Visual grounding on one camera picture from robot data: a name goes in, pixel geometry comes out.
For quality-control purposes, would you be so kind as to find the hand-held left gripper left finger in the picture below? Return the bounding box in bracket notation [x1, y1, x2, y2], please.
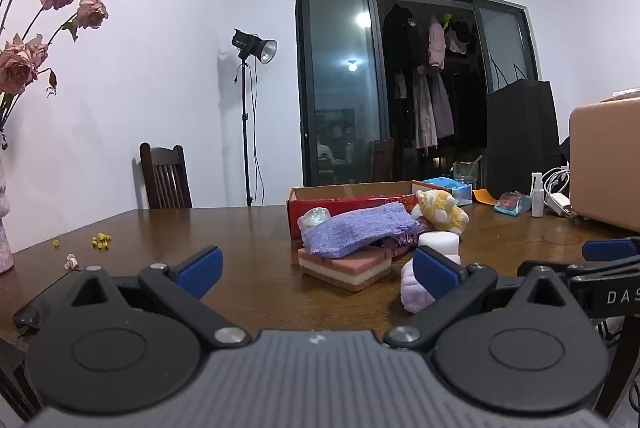
[60, 246, 252, 350]

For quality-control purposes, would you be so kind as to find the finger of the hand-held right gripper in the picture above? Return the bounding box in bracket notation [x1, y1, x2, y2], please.
[516, 255, 640, 291]
[581, 237, 640, 263]

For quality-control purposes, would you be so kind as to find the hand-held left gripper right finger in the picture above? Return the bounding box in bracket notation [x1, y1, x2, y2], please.
[384, 246, 581, 351]

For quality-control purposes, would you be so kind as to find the lavender fuzzy cloth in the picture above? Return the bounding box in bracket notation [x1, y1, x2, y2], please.
[400, 258, 438, 315]

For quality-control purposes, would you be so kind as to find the white foam cylinder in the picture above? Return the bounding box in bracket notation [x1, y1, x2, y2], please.
[417, 232, 462, 266]

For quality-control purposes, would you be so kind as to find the purple satin cloth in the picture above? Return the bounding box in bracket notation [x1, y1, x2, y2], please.
[382, 218, 431, 259]

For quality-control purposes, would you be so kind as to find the yellow plush toy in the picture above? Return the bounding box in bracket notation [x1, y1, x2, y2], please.
[410, 189, 471, 236]

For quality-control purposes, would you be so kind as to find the periwinkle knitted cloth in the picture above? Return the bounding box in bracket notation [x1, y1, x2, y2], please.
[302, 202, 422, 259]

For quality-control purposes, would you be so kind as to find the layered pink sponge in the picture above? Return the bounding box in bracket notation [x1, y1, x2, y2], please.
[298, 245, 393, 293]

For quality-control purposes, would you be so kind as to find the red cardboard box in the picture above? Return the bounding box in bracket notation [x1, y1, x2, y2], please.
[286, 180, 426, 239]

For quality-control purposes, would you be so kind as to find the translucent squishy ball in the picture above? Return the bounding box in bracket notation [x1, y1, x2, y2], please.
[297, 207, 331, 231]

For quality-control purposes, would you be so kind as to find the white spray bottle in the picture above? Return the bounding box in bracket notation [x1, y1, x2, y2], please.
[530, 173, 545, 219]

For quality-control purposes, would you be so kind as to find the small blue snack packet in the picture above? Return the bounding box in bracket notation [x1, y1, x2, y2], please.
[493, 191, 533, 216]

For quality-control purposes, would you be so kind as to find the blue tissue pack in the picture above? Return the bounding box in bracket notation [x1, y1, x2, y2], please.
[412, 176, 474, 207]

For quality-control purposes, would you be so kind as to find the beige box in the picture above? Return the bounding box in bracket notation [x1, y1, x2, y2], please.
[569, 92, 640, 233]

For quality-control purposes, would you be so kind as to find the dark wooden chair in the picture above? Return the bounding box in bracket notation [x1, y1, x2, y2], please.
[139, 142, 193, 210]

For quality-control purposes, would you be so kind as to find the glass cup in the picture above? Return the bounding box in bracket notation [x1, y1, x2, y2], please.
[452, 155, 483, 186]

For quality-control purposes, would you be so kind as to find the black paper bag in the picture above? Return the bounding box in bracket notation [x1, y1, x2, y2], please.
[486, 58, 563, 201]

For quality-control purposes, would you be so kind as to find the mauve hanging coat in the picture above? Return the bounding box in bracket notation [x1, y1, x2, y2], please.
[414, 66, 456, 149]

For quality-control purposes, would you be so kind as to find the black framed sliding glass door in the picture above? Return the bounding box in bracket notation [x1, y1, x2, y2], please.
[294, 0, 541, 189]

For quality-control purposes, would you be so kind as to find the speckled pink vase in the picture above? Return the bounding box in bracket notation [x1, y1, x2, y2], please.
[0, 153, 15, 273]

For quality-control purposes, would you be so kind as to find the pink hanging jacket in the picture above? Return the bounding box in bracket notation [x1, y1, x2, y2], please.
[427, 14, 447, 72]

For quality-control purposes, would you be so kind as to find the studio light on stand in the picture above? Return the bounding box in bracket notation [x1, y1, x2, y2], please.
[231, 28, 278, 207]

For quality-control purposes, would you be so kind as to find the black hanging coat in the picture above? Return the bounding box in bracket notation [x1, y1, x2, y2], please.
[382, 2, 428, 73]

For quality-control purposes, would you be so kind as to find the dried pink rose bouquet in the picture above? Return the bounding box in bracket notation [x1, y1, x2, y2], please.
[0, 0, 110, 149]

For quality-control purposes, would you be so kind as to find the white charger cable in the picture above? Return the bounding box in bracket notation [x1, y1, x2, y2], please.
[541, 165, 576, 216]

